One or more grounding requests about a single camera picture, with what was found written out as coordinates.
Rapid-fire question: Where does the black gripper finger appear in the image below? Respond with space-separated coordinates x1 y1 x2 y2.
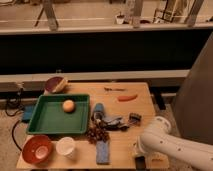
135 156 146 171

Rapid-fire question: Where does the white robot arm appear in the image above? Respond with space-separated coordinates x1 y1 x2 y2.
134 116 213 171

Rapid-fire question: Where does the blue eraser sponge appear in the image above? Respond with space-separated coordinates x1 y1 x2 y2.
96 141 110 165

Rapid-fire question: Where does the small dark block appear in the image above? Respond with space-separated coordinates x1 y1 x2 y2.
129 113 142 124

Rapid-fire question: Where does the grey blue toy tool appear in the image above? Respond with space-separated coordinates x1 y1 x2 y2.
101 116 129 131

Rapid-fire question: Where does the bunch of dark grapes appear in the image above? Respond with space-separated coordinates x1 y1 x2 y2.
86 123 110 144

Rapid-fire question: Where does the blue cylindrical can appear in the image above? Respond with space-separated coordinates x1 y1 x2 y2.
91 103 105 120

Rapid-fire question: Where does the orange carrot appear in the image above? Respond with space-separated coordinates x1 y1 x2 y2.
117 94 138 102

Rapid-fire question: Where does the small dark knife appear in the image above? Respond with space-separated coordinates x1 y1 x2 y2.
104 87 126 91

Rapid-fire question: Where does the white plastic cup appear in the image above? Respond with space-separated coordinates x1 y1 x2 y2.
56 137 76 158

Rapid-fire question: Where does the orange round fruit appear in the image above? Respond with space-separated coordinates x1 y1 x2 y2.
62 100 75 113

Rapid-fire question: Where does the green plastic tray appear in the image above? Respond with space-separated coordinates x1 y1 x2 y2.
27 94 90 135

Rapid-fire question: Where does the red plastic bowl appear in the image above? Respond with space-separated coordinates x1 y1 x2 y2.
22 135 53 164

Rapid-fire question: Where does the maroon bowl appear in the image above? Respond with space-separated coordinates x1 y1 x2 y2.
45 76 68 93

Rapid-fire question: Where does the blue box on floor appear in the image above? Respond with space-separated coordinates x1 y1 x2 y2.
22 105 34 123

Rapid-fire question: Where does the white pot in background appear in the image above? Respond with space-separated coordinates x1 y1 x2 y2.
115 14 124 25

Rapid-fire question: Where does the black cable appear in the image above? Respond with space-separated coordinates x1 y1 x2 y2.
4 87 25 151

